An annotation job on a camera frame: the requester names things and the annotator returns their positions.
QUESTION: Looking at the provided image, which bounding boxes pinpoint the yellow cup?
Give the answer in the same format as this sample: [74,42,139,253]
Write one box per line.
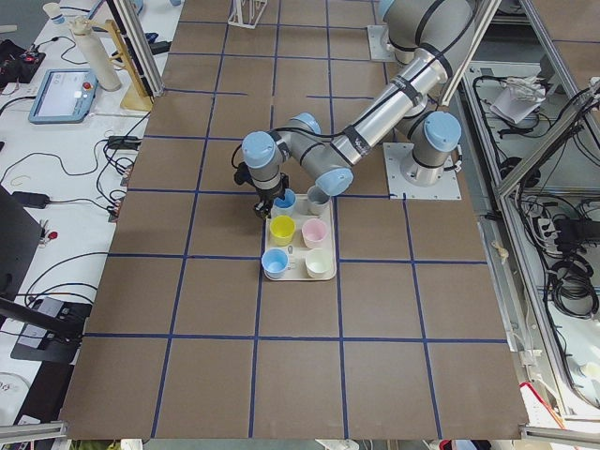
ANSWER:
[269,215,296,247]

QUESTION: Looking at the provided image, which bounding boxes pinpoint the grey cup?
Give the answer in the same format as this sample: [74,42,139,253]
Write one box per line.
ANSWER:
[307,186,331,216]

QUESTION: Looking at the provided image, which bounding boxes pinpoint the pink cup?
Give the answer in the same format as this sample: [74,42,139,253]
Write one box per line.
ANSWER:
[301,218,328,248]

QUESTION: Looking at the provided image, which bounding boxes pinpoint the blue teach pendant tablet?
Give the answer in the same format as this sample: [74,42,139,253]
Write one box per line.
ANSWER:
[28,68,98,125]

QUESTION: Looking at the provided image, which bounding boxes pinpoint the beige plastic tray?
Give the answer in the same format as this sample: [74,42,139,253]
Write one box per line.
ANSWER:
[262,194,337,281]

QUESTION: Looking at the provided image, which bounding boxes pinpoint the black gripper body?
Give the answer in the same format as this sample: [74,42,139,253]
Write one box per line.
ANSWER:
[233,162,289,206]

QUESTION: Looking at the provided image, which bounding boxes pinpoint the black power adapter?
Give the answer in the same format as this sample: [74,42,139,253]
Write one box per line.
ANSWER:
[11,191,52,209]

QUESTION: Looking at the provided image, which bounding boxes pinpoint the light blue ikea cup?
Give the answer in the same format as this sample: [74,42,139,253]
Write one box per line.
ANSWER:
[271,188,296,218]

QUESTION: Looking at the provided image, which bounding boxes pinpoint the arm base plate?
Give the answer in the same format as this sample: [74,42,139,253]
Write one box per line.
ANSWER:
[383,142,462,202]
[367,24,396,62]

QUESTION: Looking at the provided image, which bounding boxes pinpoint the white wire cup rack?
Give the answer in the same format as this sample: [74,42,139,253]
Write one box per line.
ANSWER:
[228,0,268,29]

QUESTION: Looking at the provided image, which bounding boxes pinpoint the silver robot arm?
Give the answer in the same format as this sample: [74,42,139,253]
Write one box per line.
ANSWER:
[233,0,478,218]

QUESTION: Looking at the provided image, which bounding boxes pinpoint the cream white cup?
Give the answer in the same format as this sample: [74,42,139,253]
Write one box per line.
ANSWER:
[305,248,333,279]

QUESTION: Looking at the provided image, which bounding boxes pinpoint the wooden mug tree stand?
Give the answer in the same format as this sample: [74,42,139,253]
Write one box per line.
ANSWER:
[89,20,153,112]

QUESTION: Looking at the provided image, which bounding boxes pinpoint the light blue cup on tray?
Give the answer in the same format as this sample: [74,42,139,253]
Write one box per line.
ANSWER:
[261,248,289,279]

